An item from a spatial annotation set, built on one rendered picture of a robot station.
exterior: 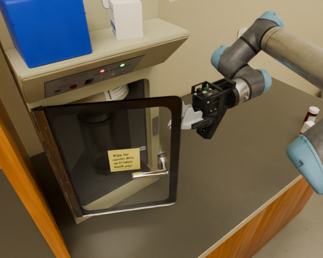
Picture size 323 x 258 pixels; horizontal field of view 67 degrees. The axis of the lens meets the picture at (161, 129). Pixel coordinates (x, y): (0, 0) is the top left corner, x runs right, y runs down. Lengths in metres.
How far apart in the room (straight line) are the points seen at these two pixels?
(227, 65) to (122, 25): 0.41
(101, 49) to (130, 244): 0.57
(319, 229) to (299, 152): 1.67
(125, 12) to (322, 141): 0.43
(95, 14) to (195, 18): 0.82
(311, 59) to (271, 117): 0.69
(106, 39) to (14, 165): 0.28
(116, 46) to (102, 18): 0.11
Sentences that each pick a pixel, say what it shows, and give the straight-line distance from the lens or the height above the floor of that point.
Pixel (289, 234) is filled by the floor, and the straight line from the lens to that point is 2.08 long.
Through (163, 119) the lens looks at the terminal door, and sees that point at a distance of 0.56.
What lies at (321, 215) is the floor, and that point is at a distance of 2.29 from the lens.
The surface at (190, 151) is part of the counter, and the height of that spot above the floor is 0.94.
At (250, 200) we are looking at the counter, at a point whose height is 0.94.
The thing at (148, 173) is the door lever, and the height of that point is 1.21.
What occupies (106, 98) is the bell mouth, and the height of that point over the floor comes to 1.34.
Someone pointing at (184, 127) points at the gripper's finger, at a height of 1.29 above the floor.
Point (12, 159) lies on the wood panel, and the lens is 0.51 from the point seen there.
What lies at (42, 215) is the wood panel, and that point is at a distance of 0.64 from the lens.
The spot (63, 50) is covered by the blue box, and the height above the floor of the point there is 1.53.
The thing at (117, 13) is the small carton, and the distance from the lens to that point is 0.47.
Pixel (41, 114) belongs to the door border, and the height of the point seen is 1.38.
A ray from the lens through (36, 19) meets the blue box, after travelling 0.40.
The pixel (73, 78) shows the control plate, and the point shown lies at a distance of 0.47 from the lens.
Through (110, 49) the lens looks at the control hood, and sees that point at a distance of 0.44.
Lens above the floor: 1.67
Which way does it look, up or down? 40 degrees down
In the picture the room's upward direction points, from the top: straight up
